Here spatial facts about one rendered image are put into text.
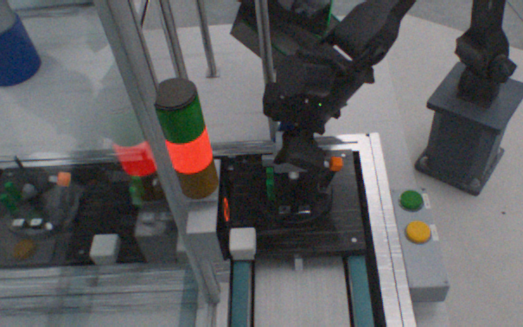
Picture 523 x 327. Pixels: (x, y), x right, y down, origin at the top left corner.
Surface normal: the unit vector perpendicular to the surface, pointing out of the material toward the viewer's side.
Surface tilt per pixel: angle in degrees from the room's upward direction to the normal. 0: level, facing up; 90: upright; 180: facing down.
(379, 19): 30
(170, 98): 0
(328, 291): 0
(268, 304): 0
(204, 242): 90
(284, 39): 45
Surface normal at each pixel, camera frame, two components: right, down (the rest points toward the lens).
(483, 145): 0.14, 0.74
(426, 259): -0.09, -0.66
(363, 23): -0.51, -0.35
